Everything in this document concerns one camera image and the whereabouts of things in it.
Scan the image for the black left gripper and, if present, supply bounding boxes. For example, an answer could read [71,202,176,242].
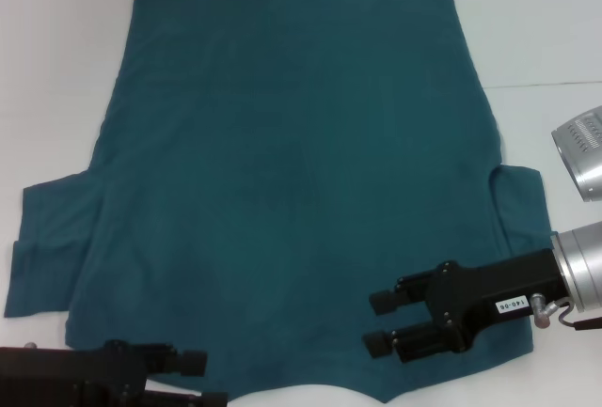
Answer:
[0,338,230,407]

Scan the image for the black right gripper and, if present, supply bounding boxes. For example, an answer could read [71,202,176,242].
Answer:
[361,249,565,364]

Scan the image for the teal blue t-shirt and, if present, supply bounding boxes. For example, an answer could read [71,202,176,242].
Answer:
[3,0,559,406]

